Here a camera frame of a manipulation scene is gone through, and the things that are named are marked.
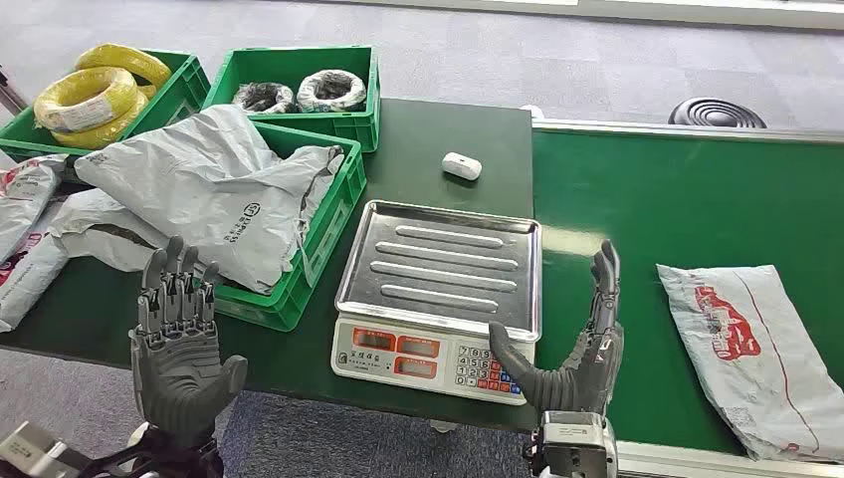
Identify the grey package with red print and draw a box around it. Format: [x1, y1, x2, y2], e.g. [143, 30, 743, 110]
[656, 263, 844, 465]

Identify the white scale with steel tray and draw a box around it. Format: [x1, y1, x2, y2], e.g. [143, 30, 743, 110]
[329, 199, 543, 407]

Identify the black wrapped wire coil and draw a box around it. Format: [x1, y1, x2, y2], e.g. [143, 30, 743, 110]
[232, 82, 298, 116]
[296, 69, 368, 115]

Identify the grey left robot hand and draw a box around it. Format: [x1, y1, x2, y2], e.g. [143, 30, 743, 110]
[130, 236, 249, 450]

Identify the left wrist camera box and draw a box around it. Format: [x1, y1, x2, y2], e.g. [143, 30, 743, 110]
[0, 421, 91, 478]

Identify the grey metal pole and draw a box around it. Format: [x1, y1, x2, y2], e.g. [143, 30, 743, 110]
[0, 62, 31, 117]

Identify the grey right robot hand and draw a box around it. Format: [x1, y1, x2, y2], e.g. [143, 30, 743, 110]
[488, 239, 626, 417]

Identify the green conveyor belt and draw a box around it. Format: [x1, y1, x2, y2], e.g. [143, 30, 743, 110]
[530, 119, 844, 478]

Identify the yellow wire coil with label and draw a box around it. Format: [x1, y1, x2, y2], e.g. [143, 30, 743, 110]
[33, 66, 139, 133]

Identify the green crate holding black coils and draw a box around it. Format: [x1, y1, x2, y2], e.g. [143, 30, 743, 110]
[202, 44, 382, 154]

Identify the small white oval device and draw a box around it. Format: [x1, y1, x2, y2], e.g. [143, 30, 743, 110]
[441, 151, 484, 182]

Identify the green crate holding yellow coils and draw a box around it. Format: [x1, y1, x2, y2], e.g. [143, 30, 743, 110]
[0, 49, 212, 163]

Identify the grey package with red logo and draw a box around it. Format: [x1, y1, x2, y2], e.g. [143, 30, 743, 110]
[0, 153, 70, 265]

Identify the crumpled grey package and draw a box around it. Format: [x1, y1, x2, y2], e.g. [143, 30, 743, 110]
[49, 187, 219, 282]

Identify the green crate holding packages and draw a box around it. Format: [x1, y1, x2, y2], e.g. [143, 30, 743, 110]
[210, 120, 368, 334]

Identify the large grey express package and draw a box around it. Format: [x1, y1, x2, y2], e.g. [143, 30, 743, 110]
[74, 104, 345, 296]

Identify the white package with red print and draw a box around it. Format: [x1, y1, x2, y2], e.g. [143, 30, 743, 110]
[0, 230, 71, 334]

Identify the black ribbed round disc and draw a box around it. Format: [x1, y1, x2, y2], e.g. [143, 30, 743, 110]
[667, 97, 768, 129]

